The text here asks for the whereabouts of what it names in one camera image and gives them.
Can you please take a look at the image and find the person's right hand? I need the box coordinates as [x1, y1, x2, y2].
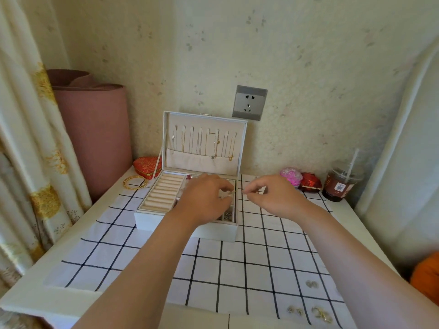
[241, 174, 313, 222]

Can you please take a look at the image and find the person's left hand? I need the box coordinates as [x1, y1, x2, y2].
[171, 173, 236, 230]

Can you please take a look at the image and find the white wooden jewelry box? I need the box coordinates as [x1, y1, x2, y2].
[134, 111, 248, 243]

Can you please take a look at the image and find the person's left forearm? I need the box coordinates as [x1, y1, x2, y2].
[72, 212, 199, 329]

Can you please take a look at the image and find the person's right forearm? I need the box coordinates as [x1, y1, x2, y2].
[294, 202, 439, 329]

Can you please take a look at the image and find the pink round trinket box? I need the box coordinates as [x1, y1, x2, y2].
[279, 167, 304, 188]

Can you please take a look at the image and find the red faceted gift box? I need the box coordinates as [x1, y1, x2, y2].
[299, 172, 323, 193]

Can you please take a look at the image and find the red heart-shaped box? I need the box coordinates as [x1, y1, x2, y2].
[133, 156, 162, 179]

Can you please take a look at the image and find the clear plastic drink cup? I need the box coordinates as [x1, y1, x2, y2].
[321, 160, 364, 202]

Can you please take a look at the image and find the white drinking straw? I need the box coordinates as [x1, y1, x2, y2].
[344, 148, 360, 179]

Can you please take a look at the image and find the white black-grid table cloth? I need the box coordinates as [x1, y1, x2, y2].
[61, 174, 344, 326]

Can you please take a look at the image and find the thin gold bangle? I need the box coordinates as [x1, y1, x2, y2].
[123, 175, 149, 191]

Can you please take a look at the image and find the pink rolled mat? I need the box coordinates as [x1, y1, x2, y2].
[46, 69, 134, 202]

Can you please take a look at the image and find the white padded headboard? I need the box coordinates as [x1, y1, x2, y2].
[355, 37, 439, 271]

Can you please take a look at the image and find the orange plush cushion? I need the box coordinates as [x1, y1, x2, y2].
[410, 251, 439, 305]

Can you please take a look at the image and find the cream gold floral curtain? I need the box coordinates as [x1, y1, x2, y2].
[0, 0, 93, 329]

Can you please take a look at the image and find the row of thin chain necklaces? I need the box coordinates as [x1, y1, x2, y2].
[171, 126, 239, 162]

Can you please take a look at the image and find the grey wall socket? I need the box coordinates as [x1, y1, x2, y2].
[232, 85, 268, 122]

